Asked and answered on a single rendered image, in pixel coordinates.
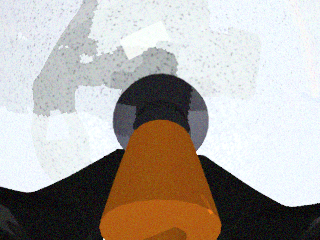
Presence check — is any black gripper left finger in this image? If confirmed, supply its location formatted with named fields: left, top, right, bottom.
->
left=0, top=148, right=125, bottom=240

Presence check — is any black stepped pedestal with shaft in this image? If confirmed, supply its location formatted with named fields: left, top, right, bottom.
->
left=112, top=73, right=209, bottom=151

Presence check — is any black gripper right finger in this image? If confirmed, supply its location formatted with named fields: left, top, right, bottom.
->
left=197, top=155, right=320, bottom=240

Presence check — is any orange knob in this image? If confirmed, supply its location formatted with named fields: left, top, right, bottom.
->
left=99, top=120, right=221, bottom=240

